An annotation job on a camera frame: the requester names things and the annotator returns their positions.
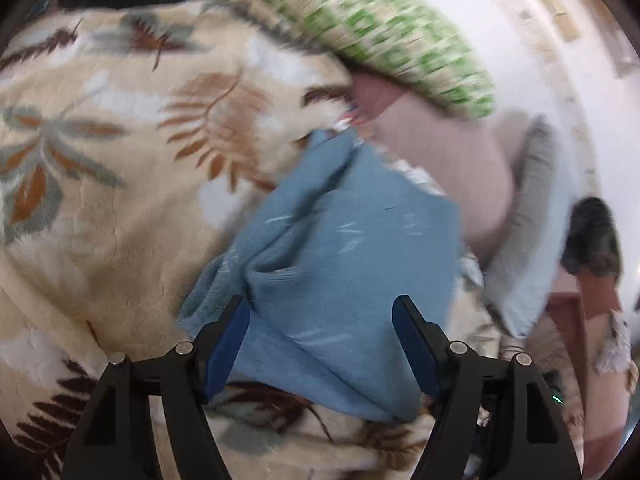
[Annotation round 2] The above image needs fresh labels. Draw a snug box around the blue knit sweater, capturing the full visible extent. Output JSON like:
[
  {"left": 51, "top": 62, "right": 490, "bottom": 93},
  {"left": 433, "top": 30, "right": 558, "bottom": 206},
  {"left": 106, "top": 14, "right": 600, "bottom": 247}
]
[{"left": 177, "top": 130, "right": 461, "bottom": 422}]

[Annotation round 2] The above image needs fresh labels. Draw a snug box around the grey garment on sofa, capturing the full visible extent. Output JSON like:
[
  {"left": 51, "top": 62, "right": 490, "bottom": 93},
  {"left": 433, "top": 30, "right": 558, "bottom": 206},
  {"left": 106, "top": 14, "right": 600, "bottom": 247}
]
[{"left": 594, "top": 311, "right": 631, "bottom": 375}]

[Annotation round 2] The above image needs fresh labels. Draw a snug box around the grey blue pillow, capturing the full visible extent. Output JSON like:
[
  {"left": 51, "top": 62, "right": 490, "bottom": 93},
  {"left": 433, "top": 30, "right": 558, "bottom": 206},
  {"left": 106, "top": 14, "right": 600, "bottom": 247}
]
[{"left": 484, "top": 116, "right": 576, "bottom": 339}]

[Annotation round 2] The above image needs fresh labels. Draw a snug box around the dark fur trimmed coat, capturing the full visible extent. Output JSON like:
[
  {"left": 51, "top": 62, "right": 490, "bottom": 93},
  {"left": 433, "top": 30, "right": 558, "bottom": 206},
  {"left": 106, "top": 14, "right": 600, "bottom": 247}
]
[{"left": 561, "top": 196, "right": 622, "bottom": 281}]

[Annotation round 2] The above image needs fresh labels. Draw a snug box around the pink quilted headboard cushion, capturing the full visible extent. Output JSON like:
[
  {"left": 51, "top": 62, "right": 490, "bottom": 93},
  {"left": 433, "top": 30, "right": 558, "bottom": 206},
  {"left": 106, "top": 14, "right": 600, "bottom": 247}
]
[{"left": 352, "top": 70, "right": 530, "bottom": 264}]

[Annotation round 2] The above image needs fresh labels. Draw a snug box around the leaf pattern beige blanket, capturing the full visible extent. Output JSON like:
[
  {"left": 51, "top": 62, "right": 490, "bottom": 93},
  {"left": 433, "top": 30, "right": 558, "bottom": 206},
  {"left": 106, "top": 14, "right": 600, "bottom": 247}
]
[{"left": 0, "top": 0, "right": 507, "bottom": 480}]

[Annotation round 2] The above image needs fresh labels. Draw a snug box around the green checkered pillow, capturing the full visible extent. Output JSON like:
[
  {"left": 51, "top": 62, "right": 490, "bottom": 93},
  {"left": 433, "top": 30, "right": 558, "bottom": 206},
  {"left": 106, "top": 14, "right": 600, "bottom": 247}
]
[{"left": 150, "top": 0, "right": 497, "bottom": 122}]

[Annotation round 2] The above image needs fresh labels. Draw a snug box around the beige wall switch panel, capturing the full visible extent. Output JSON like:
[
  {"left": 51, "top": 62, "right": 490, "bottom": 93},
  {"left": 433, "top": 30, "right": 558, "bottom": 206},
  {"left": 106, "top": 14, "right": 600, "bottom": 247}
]
[{"left": 539, "top": 0, "right": 582, "bottom": 44}]

